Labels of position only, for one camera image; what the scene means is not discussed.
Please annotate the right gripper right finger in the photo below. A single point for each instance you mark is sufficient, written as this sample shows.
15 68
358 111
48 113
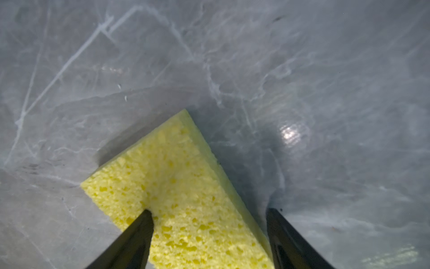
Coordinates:
289 249

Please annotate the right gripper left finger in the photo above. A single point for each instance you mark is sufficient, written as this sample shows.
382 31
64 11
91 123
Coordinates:
131 249

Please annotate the yellow green sponge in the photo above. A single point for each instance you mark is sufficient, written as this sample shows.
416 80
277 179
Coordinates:
200 221

